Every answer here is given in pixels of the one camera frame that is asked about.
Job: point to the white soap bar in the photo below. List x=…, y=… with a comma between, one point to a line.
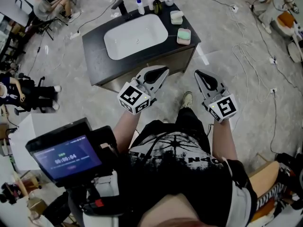
x=178, y=14

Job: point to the white sink basin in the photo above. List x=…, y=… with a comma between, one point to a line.
x=132, y=37

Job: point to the person's left forearm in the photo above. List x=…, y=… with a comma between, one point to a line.
x=125, y=131

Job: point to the pink soap dish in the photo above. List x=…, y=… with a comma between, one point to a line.
x=183, y=42

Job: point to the black vanity cabinet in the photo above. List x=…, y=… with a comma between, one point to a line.
x=94, y=55

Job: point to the person's right shoe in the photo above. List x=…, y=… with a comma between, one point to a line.
x=187, y=100

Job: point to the black folding chair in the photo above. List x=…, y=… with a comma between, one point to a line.
x=47, y=25

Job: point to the green soap bar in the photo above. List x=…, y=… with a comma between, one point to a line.
x=184, y=34

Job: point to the black office chair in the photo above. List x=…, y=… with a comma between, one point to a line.
x=35, y=89

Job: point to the white bottle blue cap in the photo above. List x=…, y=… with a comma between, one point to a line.
x=140, y=7

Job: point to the black faucet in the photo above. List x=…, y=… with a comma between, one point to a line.
x=122, y=8

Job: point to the person's right forearm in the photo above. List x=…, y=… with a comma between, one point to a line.
x=223, y=141

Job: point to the black chest-mounted monitor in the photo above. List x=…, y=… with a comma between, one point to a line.
x=68, y=159

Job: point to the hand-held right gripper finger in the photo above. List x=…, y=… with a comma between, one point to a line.
x=217, y=81
x=202, y=89

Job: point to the white floor power socket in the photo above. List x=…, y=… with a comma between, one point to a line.
x=273, y=90
x=234, y=8
x=273, y=60

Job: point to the white power strip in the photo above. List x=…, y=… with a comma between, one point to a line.
x=75, y=35

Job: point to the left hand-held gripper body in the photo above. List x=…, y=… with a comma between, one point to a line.
x=132, y=96

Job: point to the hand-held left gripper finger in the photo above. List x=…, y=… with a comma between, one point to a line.
x=142, y=74
x=158, y=84

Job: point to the dark glass pump bottle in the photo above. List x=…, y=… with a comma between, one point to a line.
x=157, y=7

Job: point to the grey shoulder bag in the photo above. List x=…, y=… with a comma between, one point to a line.
x=241, y=202

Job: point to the person's bare neck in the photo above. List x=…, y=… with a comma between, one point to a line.
x=172, y=209

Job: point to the person's black printed shirt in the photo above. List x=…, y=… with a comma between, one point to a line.
x=177, y=174

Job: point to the pale green soap dish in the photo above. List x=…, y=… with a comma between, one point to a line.
x=176, y=21

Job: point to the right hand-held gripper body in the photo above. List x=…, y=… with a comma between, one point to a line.
x=223, y=107

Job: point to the pale pink pump bottle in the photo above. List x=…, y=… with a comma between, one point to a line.
x=151, y=2

